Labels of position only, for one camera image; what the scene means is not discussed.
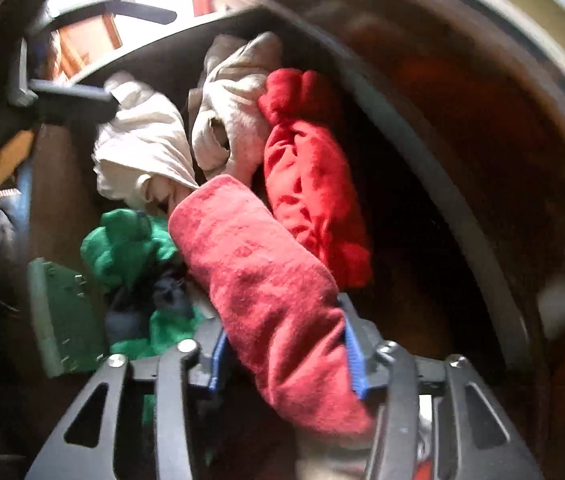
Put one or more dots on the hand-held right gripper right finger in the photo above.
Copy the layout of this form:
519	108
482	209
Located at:
355	355

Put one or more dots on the pinkish red underwear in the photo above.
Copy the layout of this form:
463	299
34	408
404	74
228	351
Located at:
262	300

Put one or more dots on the bright red underwear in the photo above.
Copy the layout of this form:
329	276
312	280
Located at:
307	185

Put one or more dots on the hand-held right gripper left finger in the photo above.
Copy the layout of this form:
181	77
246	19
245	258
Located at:
217	360

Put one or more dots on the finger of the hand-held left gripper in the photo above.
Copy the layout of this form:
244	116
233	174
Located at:
72	97
112	7

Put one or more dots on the green cardboard box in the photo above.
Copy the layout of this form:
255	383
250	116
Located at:
62	320

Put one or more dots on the green black striped underwear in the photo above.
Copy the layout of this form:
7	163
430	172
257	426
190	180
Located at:
122	250

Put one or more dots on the cream underwear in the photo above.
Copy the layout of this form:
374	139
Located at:
142	145

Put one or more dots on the dark wooden drawer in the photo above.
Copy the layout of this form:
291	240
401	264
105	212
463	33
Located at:
412	270

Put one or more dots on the beige underwear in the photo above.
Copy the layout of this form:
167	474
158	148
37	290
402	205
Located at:
237	110

